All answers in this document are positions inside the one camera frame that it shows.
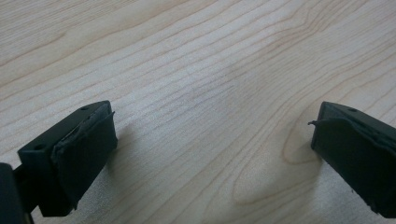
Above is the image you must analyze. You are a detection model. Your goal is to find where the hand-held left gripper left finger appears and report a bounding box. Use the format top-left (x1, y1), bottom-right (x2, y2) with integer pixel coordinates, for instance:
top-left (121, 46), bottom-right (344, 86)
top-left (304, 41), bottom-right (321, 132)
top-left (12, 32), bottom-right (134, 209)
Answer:
top-left (17, 100), bottom-right (119, 217)

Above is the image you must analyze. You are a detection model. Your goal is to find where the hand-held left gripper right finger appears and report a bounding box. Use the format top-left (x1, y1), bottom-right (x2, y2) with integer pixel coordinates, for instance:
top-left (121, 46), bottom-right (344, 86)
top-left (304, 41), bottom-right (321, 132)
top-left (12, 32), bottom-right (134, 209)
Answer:
top-left (307, 101), bottom-right (396, 219)

